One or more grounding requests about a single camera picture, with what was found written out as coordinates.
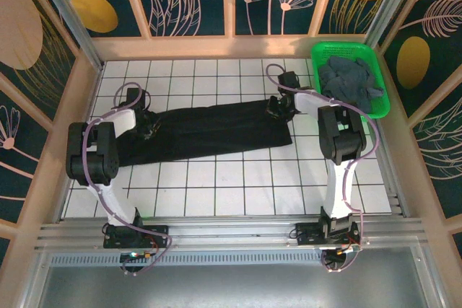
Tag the aluminium side rail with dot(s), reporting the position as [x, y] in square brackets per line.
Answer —
[397, 200]

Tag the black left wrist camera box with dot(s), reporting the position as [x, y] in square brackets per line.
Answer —
[137, 99]

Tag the green plastic laundry basket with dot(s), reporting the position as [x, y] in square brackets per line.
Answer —
[325, 50]

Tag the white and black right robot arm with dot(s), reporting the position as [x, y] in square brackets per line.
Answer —
[339, 192]

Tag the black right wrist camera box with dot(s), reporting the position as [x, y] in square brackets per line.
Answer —
[288, 79]

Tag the black t-shirt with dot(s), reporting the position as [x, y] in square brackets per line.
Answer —
[216, 131]

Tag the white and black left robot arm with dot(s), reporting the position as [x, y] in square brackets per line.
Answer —
[115, 203]

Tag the aluminium corner post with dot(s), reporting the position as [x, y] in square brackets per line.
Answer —
[390, 1]
[72, 23]

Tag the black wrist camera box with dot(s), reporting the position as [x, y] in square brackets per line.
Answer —
[137, 99]
[288, 79]

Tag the grey metal sheet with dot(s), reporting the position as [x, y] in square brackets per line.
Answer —
[231, 286]

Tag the aluminium mounting rail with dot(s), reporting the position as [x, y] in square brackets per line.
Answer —
[231, 228]

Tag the slotted metal grille strip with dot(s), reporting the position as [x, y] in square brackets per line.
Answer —
[234, 259]

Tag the grey-blue t-shirt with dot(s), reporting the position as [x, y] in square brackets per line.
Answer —
[346, 77]

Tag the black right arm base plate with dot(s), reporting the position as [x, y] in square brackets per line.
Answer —
[310, 236]

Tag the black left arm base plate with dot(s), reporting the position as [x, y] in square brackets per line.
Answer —
[119, 237]

